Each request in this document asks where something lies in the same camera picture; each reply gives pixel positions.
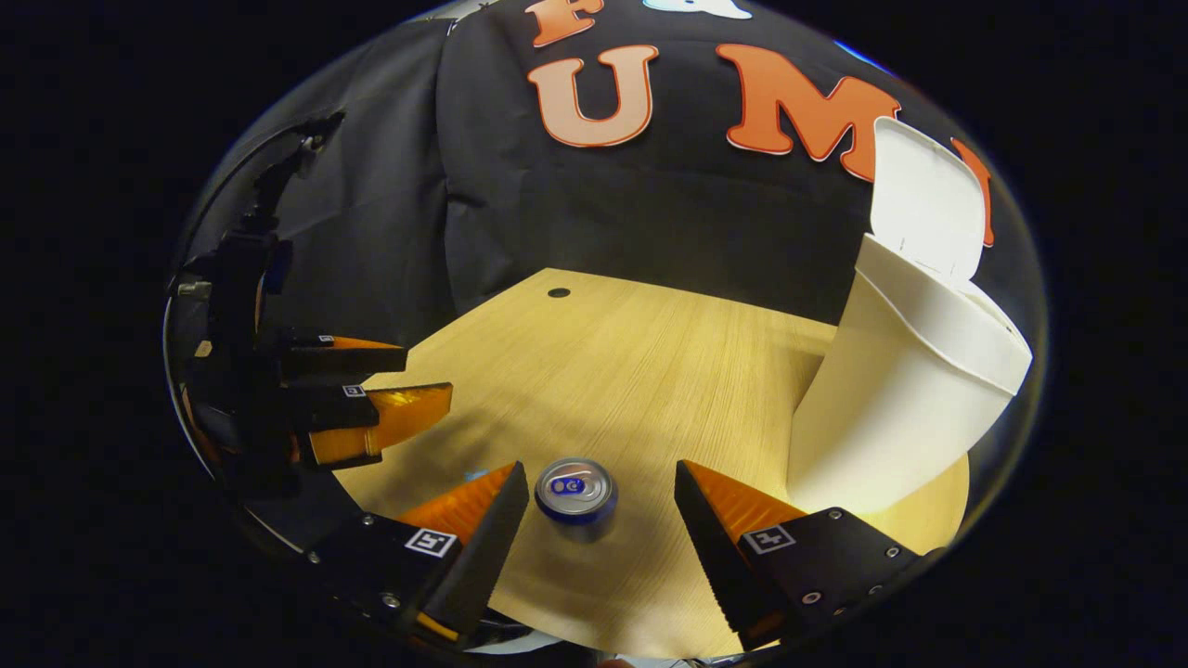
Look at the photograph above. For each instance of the white desktop garbage bin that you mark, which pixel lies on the white desktop garbage bin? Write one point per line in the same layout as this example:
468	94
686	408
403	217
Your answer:
891	390

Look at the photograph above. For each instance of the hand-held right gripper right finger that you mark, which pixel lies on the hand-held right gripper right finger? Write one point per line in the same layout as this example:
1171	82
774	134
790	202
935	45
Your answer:
715	557

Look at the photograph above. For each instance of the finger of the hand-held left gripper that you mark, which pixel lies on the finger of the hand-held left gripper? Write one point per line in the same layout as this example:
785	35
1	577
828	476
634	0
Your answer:
343	359
371	417

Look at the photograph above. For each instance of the silver blue pop can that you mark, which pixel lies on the silver blue pop can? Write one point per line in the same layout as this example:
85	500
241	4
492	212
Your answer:
575	490

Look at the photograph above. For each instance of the wooden desktop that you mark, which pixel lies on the wooden desktop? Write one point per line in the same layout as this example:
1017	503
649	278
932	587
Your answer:
631	371

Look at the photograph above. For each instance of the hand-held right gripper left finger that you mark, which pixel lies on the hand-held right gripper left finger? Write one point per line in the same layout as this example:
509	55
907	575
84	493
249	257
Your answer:
492	547

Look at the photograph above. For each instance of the paper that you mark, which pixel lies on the paper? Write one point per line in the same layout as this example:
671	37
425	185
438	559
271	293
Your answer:
475	475

